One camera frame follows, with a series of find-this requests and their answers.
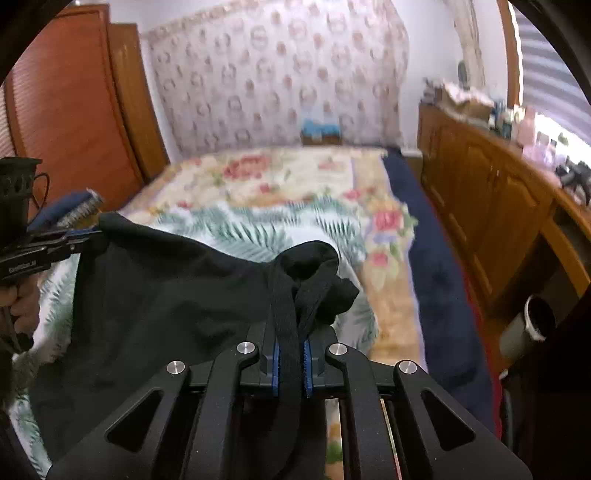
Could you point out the grey cup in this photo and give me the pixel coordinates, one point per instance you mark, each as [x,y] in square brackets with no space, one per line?
[519,332]

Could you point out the bed with floral sheet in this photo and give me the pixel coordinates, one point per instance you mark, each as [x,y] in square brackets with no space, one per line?
[277,194]

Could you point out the open cardboard box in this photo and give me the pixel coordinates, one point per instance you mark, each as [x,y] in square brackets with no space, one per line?
[468,101]

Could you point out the spare black gripper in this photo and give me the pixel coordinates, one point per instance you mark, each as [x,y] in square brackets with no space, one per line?
[575,177]

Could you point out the lace curtain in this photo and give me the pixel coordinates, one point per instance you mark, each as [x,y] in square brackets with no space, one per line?
[471,41]

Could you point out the blue cloth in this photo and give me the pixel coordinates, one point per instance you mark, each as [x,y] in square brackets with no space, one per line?
[320,124]

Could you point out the pink container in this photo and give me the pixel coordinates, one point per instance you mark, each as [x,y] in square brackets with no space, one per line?
[527,125]

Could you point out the small cardboard box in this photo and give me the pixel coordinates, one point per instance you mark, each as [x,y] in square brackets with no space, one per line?
[321,138]

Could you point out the person's left hand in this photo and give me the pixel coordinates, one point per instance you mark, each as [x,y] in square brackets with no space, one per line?
[23,309]

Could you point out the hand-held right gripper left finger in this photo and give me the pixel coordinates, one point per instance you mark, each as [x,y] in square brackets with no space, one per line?
[275,369]

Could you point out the folded navy garment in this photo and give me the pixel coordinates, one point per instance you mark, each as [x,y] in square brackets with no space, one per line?
[57,210]

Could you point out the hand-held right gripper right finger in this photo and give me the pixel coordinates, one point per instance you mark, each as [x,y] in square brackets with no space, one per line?
[308,369]

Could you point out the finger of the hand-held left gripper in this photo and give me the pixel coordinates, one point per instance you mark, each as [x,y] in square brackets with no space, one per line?
[78,240]

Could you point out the small white fan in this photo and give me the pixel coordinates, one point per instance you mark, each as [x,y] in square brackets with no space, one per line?
[463,72]

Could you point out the striped window blind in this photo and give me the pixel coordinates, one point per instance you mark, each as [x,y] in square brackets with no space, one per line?
[554,69]

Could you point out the wooden cabinet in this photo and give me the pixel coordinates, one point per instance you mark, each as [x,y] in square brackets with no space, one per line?
[471,175]

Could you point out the black printed t-shirt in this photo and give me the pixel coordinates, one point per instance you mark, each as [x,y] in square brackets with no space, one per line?
[161,300]

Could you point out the navy bed sheet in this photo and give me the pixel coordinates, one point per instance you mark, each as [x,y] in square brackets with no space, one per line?
[438,277]

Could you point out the wooden window frame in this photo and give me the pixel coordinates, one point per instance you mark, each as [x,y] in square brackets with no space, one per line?
[510,55]

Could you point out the navy patterned cloth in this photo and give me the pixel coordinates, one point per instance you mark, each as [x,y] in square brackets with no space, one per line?
[87,207]

